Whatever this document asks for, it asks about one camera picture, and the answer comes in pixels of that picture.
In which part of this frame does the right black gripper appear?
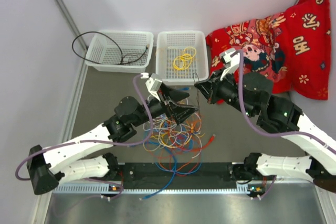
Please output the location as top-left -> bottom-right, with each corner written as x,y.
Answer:
194,67 -> 256,119

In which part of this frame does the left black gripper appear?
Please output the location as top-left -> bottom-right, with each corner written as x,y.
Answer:
132,83 -> 199,127

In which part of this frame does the thin black wire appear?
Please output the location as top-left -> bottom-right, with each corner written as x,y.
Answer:
192,72 -> 202,109

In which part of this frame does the white thin cable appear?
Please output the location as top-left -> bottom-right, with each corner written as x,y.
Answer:
146,95 -> 203,159

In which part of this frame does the thin yellow wire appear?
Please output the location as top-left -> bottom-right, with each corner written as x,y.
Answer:
173,46 -> 197,70

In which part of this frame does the thin dark brown wire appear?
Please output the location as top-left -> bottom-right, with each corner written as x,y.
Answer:
120,52 -> 148,66

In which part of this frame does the black cable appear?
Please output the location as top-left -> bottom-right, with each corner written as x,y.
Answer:
72,31 -> 149,65

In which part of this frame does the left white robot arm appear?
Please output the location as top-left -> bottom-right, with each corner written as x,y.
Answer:
26,84 -> 198,195

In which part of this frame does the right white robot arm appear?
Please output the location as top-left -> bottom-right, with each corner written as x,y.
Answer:
194,71 -> 335,193

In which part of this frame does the right white plastic basket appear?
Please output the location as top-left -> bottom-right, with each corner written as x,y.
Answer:
155,30 -> 209,86

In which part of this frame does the white plastic basket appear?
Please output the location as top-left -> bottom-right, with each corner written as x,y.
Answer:
155,30 -> 209,86
85,30 -> 154,73

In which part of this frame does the left white plastic basket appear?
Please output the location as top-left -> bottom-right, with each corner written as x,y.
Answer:
85,30 -> 154,73

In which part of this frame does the red patterned pillow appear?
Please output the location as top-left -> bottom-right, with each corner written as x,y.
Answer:
206,0 -> 331,100

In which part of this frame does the orange thin cable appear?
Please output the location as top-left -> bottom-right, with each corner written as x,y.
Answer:
154,113 -> 205,176

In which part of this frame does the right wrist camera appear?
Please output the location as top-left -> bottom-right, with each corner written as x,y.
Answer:
219,48 -> 240,81

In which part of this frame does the red ethernet cable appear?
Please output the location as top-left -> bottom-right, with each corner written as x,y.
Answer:
167,124 -> 216,154

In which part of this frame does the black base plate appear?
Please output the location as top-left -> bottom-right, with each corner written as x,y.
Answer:
89,162 -> 249,183

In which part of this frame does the white slotted cable duct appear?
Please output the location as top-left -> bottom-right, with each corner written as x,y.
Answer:
53,183 -> 261,195

